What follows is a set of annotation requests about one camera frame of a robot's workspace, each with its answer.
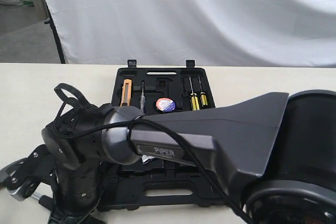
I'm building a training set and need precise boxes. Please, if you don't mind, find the black plastic tool case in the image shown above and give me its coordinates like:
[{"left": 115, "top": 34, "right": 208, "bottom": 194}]
[{"left": 97, "top": 59, "right": 237, "bottom": 212}]

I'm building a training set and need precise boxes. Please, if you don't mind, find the long yellow black screwdriver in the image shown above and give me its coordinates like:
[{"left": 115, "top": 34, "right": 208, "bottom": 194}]
[{"left": 188, "top": 76, "right": 200, "bottom": 111}]

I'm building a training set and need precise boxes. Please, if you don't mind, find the chrome adjustable wrench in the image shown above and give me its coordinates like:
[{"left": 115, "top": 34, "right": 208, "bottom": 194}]
[{"left": 141, "top": 155, "right": 155, "bottom": 165}]

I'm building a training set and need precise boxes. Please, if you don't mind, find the yellow utility knife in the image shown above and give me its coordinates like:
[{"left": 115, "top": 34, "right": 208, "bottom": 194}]
[{"left": 120, "top": 79, "right": 132, "bottom": 106}]

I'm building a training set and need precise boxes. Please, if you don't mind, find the electrical tape roll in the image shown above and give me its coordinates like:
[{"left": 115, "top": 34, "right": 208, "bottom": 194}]
[{"left": 155, "top": 98, "right": 176, "bottom": 113}]

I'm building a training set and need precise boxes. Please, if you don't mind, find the steel claw hammer black grip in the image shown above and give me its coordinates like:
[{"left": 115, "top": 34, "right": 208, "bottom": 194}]
[{"left": 31, "top": 192, "right": 54, "bottom": 211}]

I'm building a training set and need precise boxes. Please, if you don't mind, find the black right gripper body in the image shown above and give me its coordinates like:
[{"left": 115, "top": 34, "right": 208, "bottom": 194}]
[{"left": 4, "top": 145, "right": 102, "bottom": 223}]

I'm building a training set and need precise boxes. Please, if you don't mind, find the white backdrop cloth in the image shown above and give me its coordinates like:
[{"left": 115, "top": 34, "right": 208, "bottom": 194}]
[{"left": 46, "top": 0, "right": 335, "bottom": 67}]

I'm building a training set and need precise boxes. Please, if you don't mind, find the short yellow black screwdriver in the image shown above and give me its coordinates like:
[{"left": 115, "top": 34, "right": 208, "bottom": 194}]
[{"left": 198, "top": 77, "right": 208, "bottom": 106}]

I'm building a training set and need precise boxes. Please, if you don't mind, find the clear voltage tester screwdriver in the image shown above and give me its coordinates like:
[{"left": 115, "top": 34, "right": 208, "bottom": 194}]
[{"left": 140, "top": 80, "right": 145, "bottom": 113}]

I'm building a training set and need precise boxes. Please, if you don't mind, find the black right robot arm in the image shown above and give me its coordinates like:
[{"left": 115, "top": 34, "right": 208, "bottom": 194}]
[{"left": 1, "top": 90, "right": 335, "bottom": 223}]

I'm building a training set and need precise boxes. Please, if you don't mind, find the black backdrop stand pole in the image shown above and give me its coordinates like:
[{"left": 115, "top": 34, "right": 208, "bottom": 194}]
[{"left": 44, "top": 3, "right": 66, "bottom": 64}]

